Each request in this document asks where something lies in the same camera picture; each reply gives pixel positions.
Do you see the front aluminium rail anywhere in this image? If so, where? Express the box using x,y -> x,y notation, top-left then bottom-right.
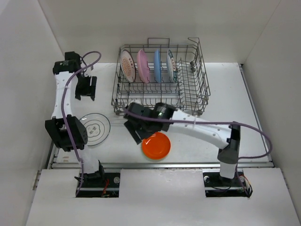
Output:
48,161 -> 274,169

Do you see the right aluminium rail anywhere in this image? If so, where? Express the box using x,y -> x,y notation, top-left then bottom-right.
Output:
238,64 -> 269,153

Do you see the small green plate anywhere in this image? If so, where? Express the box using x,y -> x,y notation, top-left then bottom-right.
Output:
148,159 -> 162,163

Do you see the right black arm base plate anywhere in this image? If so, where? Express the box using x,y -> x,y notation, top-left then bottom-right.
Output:
203,172 -> 253,198

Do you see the pink plate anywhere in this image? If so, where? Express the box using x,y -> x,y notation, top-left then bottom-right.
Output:
137,49 -> 150,84

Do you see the grey wire dish rack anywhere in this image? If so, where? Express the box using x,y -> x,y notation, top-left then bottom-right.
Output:
111,37 -> 211,116

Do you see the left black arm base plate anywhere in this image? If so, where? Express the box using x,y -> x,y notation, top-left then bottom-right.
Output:
76,172 -> 120,198

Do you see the blue plate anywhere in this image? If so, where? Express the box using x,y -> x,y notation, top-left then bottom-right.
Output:
154,49 -> 161,83

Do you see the white plate dark line emblem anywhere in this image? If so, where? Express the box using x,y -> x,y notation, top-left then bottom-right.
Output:
79,113 -> 111,146

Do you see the white plate orange sunburst pattern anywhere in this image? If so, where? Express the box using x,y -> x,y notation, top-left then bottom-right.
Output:
120,49 -> 136,83

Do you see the white plate teal lettered rim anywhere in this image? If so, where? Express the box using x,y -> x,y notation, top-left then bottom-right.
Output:
166,49 -> 177,83

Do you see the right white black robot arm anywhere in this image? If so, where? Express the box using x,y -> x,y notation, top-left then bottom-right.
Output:
123,102 -> 240,186

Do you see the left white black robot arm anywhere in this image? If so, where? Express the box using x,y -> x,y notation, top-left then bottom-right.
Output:
45,51 -> 105,187

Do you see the small orange plate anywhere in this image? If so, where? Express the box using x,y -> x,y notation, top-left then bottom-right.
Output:
142,132 -> 171,160

